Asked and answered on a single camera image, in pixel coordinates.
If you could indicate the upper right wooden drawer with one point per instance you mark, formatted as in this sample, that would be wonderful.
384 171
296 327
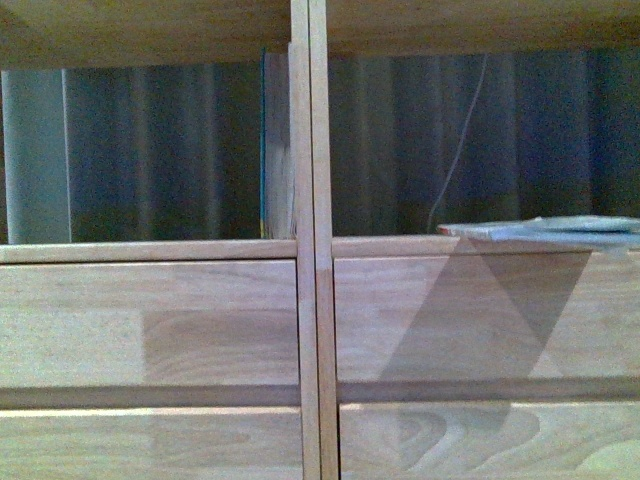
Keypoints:
487 317

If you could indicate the upright teal-spined book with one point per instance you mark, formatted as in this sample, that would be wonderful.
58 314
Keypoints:
277 169

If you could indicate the lower left wooden drawer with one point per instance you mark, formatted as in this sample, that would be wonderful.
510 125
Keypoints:
152 443

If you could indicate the blue white book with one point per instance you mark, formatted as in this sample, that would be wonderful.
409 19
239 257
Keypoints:
586 230

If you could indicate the grey curtain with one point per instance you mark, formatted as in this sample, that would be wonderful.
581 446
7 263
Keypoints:
172 152

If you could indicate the left wooden shelf unit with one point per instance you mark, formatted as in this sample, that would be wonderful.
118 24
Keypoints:
67 33

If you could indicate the wooden drawer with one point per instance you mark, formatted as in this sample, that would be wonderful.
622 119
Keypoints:
487 317
149 324
152 443
490 440

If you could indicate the right wooden shelf unit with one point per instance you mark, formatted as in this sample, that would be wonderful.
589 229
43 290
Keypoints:
355 29

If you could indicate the lower right wooden drawer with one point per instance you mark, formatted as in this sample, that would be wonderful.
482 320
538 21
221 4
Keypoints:
490 440

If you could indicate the wooden shelf unit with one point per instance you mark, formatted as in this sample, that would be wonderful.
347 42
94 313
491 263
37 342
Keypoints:
355 29
67 33

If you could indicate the upper left wooden drawer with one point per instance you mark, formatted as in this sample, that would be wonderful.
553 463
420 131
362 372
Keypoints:
149 324

